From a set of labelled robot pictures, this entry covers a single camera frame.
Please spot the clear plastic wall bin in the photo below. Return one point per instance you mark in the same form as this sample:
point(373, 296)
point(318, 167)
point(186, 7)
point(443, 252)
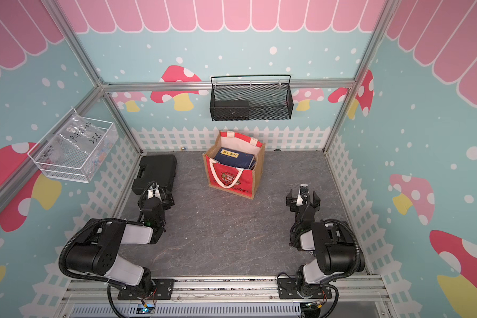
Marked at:
point(74, 151)

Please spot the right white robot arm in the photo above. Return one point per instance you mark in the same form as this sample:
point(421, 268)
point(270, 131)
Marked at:
point(332, 243)

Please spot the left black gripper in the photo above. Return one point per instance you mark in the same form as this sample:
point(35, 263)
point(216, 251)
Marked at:
point(167, 201)

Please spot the black plastic tool case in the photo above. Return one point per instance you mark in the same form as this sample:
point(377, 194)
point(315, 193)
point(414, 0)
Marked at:
point(158, 168)

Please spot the red canvas tote bag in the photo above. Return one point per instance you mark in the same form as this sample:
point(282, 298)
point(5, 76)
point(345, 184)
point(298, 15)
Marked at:
point(243, 182)

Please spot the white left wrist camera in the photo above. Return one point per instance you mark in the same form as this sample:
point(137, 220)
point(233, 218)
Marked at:
point(153, 191)

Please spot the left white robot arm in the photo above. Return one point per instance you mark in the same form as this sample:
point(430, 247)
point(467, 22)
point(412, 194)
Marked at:
point(93, 252)

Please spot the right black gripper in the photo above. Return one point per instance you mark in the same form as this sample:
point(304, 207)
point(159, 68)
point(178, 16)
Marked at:
point(295, 202)

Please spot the black wire mesh basket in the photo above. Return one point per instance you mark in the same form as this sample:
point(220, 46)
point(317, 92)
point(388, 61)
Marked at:
point(269, 96)

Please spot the black box in basket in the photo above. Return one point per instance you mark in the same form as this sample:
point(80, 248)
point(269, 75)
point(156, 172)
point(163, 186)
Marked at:
point(230, 110)

